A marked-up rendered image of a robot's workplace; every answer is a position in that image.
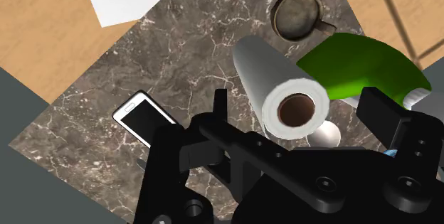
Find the dark brown mug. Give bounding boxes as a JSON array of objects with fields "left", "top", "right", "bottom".
[{"left": 270, "top": 0, "right": 337, "bottom": 43}]

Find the green curved bottle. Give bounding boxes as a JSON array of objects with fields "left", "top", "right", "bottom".
[{"left": 296, "top": 32, "right": 433, "bottom": 110}]

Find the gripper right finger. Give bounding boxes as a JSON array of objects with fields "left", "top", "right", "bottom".
[{"left": 356, "top": 87, "right": 444, "bottom": 215}]

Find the white paper towel roll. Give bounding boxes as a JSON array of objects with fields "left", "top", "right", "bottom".
[{"left": 232, "top": 35, "right": 331, "bottom": 141}]

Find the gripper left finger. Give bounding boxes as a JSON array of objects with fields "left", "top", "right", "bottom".
[{"left": 133, "top": 89, "right": 345, "bottom": 224}]

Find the white round object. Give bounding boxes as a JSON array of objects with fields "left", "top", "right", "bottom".
[{"left": 306, "top": 119, "right": 342, "bottom": 148}]

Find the white smartphone with black screen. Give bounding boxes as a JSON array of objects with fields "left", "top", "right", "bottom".
[{"left": 112, "top": 90, "right": 179, "bottom": 149}]

